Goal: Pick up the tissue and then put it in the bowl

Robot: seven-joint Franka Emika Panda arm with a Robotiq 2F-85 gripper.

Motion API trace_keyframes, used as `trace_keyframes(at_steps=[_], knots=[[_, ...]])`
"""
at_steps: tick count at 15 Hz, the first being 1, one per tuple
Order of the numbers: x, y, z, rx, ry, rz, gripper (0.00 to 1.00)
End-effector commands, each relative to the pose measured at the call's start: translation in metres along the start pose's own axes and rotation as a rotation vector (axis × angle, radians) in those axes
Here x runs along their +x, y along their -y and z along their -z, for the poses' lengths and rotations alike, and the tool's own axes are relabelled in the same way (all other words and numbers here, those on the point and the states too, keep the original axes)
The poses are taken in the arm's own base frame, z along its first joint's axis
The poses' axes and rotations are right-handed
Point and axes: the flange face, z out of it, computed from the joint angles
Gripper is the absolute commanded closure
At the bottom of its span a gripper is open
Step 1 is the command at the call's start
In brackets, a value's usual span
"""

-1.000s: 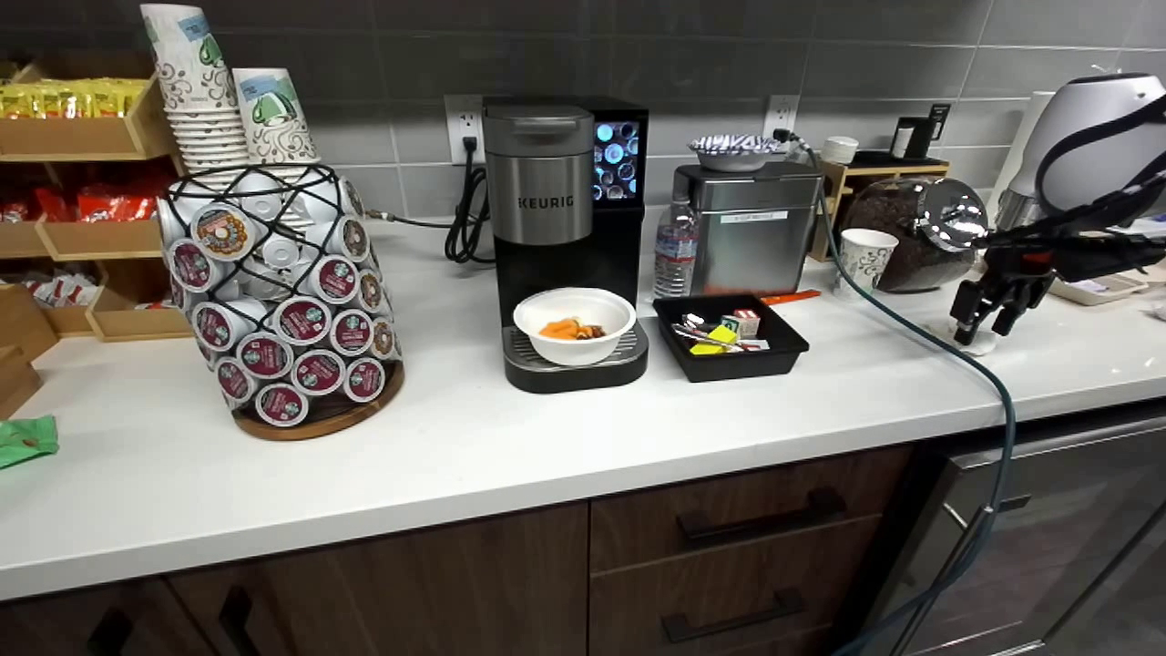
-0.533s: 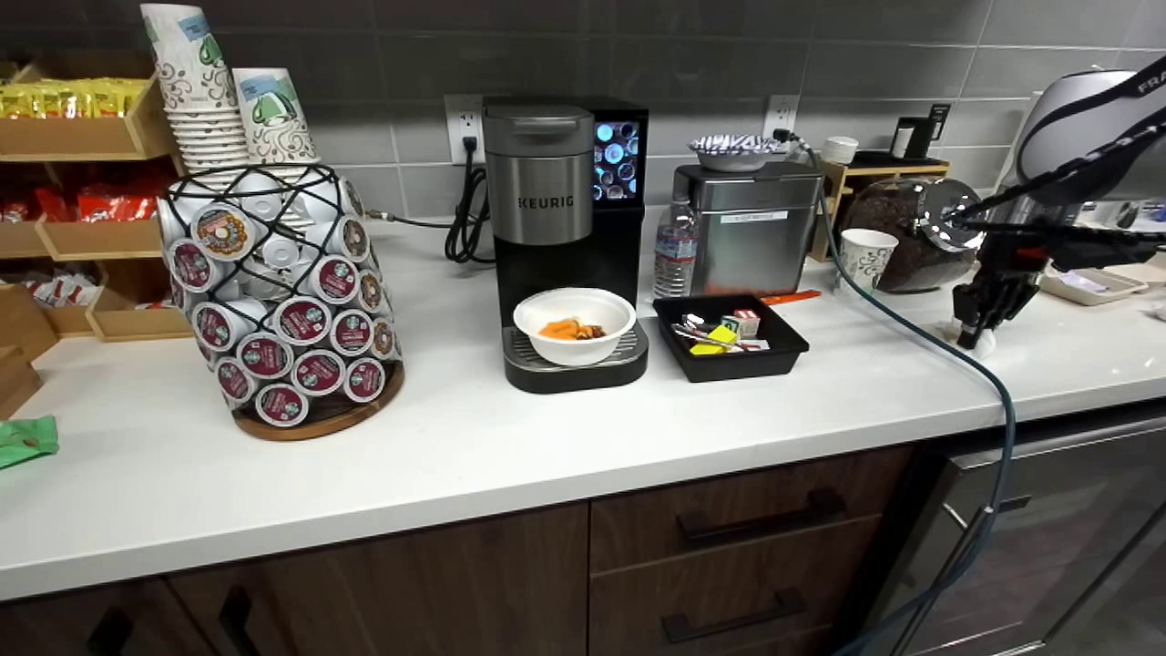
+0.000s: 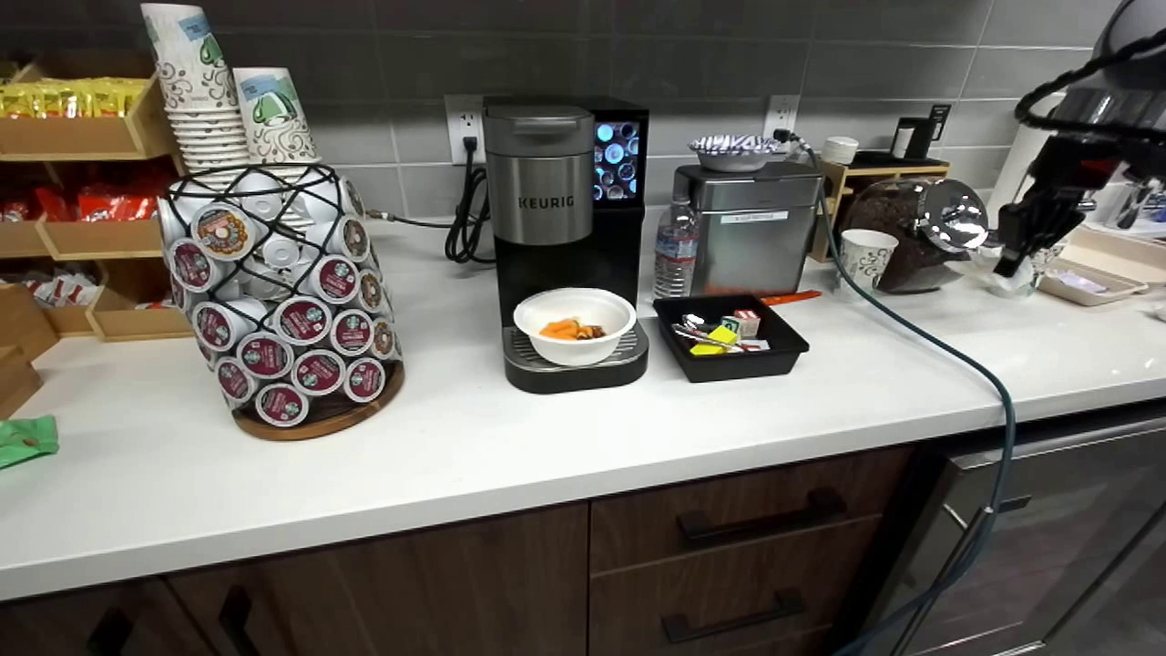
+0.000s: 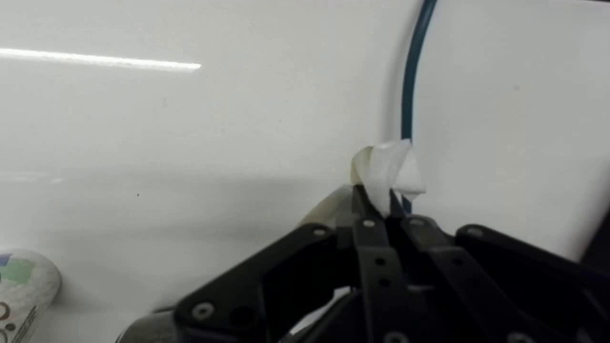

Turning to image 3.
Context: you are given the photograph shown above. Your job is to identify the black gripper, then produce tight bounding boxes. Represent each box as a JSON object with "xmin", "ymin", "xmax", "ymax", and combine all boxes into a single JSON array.
[{"xmin": 995, "ymin": 130, "xmax": 1122, "ymax": 281}]

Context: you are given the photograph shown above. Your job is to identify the white tissue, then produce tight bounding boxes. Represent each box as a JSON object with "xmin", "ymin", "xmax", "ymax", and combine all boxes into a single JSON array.
[{"xmin": 972, "ymin": 244, "xmax": 1037, "ymax": 300}]

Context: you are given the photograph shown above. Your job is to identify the white ceramic bowl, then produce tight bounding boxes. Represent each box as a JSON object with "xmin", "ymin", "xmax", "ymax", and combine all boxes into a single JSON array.
[{"xmin": 508, "ymin": 286, "xmax": 642, "ymax": 369}]

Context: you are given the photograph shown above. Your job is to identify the beige flat tray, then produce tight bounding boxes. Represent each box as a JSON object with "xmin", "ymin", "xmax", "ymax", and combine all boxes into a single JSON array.
[{"xmin": 1037, "ymin": 254, "xmax": 1156, "ymax": 311}]

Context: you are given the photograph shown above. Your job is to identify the chrome sink faucet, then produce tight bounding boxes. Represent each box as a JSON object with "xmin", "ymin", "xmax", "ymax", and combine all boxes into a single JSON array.
[{"xmin": 1090, "ymin": 164, "xmax": 1166, "ymax": 232}]

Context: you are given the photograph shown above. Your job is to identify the wooden counter rack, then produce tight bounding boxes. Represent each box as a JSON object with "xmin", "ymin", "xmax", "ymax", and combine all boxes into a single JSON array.
[{"xmin": 816, "ymin": 152, "xmax": 955, "ymax": 263}]

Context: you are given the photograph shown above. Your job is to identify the black stand device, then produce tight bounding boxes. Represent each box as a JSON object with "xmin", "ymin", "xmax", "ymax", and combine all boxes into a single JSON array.
[{"xmin": 885, "ymin": 102, "xmax": 955, "ymax": 164}]

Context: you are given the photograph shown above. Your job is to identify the patterned paper cup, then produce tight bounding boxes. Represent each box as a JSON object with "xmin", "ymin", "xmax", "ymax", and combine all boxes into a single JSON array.
[{"xmin": 839, "ymin": 227, "xmax": 903, "ymax": 297}]

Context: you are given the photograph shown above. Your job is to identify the small white cup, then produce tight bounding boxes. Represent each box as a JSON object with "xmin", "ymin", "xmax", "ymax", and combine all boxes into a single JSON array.
[{"xmin": 816, "ymin": 130, "xmax": 863, "ymax": 173}]

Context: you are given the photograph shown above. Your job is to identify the orange pen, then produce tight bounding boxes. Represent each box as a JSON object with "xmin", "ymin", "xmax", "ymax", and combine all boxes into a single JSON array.
[{"xmin": 756, "ymin": 286, "xmax": 827, "ymax": 311}]

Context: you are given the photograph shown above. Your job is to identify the black plastic tray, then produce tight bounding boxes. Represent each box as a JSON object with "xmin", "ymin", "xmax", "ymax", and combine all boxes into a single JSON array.
[{"xmin": 653, "ymin": 292, "xmax": 811, "ymax": 385}]

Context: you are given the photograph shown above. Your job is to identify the silver metal box appliance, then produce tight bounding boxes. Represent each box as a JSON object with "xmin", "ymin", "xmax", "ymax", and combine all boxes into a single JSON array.
[{"xmin": 670, "ymin": 160, "xmax": 827, "ymax": 300}]

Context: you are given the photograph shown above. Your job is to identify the dark dishwasher front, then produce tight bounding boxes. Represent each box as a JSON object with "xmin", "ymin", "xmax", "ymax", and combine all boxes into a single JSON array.
[{"xmin": 891, "ymin": 411, "xmax": 1166, "ymax": 656}]

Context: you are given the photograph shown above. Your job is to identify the pink sweetener packet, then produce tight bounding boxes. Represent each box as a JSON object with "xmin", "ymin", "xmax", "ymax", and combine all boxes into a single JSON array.
[{"xmin": 720, "ymin": 307, "xmax": 763, "ymax": 344}]

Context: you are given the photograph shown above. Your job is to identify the silver foil dish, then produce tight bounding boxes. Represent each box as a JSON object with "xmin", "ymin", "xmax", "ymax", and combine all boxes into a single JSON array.
[{"xmin": 688, "ymin": 130, "xmax": 780, "ymax": 176}]

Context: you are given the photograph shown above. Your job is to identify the yellow sweetener packet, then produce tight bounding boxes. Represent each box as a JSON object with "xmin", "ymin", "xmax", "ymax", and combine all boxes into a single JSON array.
[{"xmin": 683, "ymin": 320, "xmax": 745, "ymax": 360}]

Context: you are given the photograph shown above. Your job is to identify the clear plastic water bottle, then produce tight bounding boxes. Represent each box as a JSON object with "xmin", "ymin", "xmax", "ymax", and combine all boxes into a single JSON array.
[{"xmin": 653, "ymin": 197, "xmax": 702, "ymax": 304}]

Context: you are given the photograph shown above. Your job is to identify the brown wooden drawer front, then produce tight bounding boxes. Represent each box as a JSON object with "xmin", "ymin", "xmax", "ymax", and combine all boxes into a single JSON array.
[
  {"xmin": 585, "ymin": 514, "xmax": 891, "ymax": 656},
  {"xmin": 585, "ymin": 447, "xmax": 919, "ymax": 575}
]

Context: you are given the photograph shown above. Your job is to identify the orange snack pieces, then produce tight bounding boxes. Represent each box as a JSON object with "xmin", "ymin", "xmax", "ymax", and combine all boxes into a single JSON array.
[{"xmin": 540, "ymin": 312, "xmax": 608, "ymax": 344}]

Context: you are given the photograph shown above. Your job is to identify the black silver Keurig coffee machine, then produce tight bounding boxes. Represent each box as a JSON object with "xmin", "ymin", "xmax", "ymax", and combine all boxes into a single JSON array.
[{"xmin": 479, "ymin": 100, "xmax": 653, "ymax": 395}]

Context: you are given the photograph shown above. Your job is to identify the brown wooden cabinet door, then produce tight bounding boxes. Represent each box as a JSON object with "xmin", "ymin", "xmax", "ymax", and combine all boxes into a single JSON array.
[
  {"xmin": 168, "ymin": 503, "xmax": 595, "ymax": 656},
  {"xmin": 0, "ymin": 575, "xmax": 219, "ymax": 656}
]

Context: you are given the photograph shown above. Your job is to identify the short printed paper cup stack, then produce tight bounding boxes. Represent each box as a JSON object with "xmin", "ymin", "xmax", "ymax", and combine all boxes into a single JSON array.
[{"xmin": 228, "ymin": 62, "xmax": 320, "ymax": 169}]

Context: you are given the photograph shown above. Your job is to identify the brown label coffee pod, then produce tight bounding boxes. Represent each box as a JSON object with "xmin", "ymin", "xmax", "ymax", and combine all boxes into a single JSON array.
[{"xmin": 193, "ymin": 202, "xmax": 256, "ymax": 263}]

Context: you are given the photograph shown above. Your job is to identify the tall stack paper cups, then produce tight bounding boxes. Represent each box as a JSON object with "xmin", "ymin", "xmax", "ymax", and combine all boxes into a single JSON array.
[{"xmin": 133, "ymin": 0, "xmax": 256, "ymax": 176}]

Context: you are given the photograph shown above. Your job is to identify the red snack packets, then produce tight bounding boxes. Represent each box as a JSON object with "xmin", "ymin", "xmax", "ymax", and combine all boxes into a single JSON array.
[{"xmin": 0, "ymin": 180, "xmax": 168, "ymax": 227}]

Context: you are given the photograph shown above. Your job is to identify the wooden snack shelf organizer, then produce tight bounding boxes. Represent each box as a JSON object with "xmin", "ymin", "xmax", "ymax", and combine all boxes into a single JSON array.
[{"xmin": 0, "ymin": 62, "xmax": 193, "ymax": 419}]

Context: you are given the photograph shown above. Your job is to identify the white snack packets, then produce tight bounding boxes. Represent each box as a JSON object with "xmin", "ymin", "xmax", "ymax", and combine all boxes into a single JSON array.
[{"xmin": 19, "ymin": 270, "xmax": 110, "ymax": 311}]

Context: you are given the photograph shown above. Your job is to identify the yellow snack packets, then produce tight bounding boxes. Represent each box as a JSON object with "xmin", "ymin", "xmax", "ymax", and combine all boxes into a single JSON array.
[{"xmin": 0, "ymin": 73, "xmax": 151, "ymax": 125}]

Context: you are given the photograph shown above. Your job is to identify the green packet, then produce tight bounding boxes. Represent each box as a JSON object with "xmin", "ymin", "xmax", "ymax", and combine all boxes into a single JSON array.
[{"xmin": 0, "ymin": 411, "xmax": 60, "ymax": 473}]

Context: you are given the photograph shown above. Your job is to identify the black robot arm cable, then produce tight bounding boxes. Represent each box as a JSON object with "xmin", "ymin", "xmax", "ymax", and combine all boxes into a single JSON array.
[{"xmin": 1012, "ymin": 26, "xmax": 1166, "ymax": 142}]

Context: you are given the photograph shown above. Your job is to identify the teal hanging cable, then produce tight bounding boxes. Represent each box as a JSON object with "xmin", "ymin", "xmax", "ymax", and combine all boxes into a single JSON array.
[{"xmin": 827, "ymin": 244, "xmax": 1020, "ymax": 656}]

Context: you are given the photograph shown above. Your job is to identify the white wall power outlet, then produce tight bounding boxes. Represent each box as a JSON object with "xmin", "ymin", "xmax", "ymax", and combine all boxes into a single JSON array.
[
  {"xmin": 439, "ymin": 90, "xmax": 487, "ymax": 169},
  {"xmin": 762, "ymin": 90, "xmax": 806, "ymax": 142}
]

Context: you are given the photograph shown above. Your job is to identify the black drawer handle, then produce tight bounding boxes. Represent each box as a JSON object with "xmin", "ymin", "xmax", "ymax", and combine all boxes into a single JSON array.
[{"xmin": 658, "ymin": 586, "xmax": 811, "ymax": 649}]

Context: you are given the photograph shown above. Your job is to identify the black power cord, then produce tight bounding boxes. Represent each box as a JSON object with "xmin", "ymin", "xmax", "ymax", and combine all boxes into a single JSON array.
[{"xmin": 439, "ymin": 134, "xmax": 495, "ymax": 265}]

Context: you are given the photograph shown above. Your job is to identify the black wire pod carousel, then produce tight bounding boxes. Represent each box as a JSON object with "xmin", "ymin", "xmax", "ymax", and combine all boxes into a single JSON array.
[{"xmin": 156, "ymin": 160, "xmax": 409, "ymax": 445}]

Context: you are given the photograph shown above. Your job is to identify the black cabinet door handle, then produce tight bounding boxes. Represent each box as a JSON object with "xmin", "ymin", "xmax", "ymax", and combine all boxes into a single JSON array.
[
  {"xmin": 83, "ymin": 600, "xmax": 138, "ymax": 656},
  {"xmin": 214, "ymin": 584, "xmax": 267, "ymax": 656}
]

